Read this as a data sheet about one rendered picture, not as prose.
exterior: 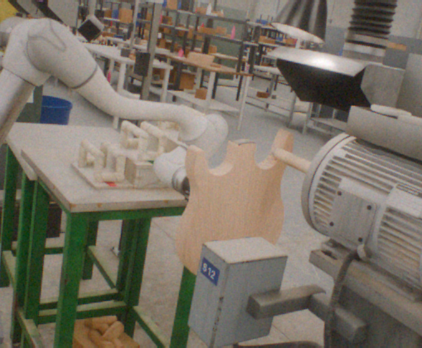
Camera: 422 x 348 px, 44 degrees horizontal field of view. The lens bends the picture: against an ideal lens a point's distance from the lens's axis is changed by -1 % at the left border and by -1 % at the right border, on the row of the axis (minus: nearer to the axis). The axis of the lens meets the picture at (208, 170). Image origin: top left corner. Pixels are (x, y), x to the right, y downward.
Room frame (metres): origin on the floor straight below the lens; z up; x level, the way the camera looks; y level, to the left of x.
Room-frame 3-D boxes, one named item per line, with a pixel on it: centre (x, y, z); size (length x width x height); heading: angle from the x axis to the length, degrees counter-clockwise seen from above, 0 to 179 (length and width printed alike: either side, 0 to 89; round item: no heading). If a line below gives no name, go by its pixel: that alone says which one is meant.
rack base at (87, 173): (1.89, 0.39, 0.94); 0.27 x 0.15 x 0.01; 36
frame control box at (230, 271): (0.98, -0.17, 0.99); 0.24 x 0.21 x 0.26; 36
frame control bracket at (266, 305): (1.02, -0.21, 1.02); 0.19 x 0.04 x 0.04; 126
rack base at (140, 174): (1.98, 0.27, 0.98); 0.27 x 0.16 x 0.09; 36
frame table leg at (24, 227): (2.06, 0.72, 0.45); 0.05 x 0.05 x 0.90; 36
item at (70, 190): (1.99, 0.36, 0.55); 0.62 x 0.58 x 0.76; 36
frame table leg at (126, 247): (2.36, 0.32, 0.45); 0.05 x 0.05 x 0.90; 36
